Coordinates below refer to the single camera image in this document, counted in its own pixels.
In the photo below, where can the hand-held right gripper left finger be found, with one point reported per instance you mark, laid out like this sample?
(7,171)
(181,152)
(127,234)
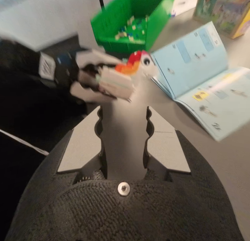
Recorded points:
(82,147)

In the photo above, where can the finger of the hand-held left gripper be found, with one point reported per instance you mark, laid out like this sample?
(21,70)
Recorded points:
(87,93)
(93,55)

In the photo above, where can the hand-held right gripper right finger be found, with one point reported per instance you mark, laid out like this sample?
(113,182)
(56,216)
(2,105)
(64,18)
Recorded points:
(166,147)

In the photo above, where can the white lego unicorn model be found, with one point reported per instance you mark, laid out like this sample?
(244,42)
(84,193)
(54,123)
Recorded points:
(117,81)

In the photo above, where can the green plastic bin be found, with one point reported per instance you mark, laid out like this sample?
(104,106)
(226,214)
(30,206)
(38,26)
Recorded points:
(109,22)

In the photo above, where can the heap of mixed lego pieces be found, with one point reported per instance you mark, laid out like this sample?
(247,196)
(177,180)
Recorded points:
(134,26)

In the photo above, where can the colourful lego set box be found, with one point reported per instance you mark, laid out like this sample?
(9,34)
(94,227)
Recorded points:
(224,10)

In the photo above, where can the black pole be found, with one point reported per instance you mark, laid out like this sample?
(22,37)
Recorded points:
(100,1)

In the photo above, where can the person's black clothing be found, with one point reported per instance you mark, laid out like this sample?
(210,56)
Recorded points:
(19,98)

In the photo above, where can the light blue instruction booklet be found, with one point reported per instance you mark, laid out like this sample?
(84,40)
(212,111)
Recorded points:
(195,73)

